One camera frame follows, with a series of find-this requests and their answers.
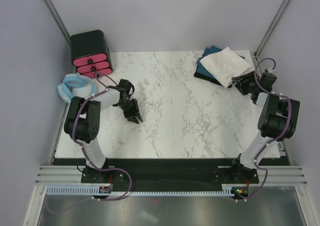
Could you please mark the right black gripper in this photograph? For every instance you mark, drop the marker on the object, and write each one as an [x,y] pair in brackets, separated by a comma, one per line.
[249,76]

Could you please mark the white slotted cable duct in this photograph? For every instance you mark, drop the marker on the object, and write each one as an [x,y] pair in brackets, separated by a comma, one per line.
[142,189]

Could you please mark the folded teal t shirt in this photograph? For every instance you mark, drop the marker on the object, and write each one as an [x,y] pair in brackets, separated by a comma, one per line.
[208,65]

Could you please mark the black pink drawer box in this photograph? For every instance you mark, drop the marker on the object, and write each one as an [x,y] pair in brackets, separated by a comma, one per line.
[90,53]

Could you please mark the white t shirt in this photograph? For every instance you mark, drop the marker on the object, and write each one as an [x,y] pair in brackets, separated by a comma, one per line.
[226,65]

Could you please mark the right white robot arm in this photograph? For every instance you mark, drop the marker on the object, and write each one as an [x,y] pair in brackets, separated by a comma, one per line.
[278,121]

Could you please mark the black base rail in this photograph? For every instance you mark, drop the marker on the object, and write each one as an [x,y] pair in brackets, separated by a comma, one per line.
[130,171]

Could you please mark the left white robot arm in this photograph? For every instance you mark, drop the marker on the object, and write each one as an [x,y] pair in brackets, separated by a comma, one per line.
[82,122]

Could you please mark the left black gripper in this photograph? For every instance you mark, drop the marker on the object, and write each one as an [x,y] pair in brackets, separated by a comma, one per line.
[131,116]

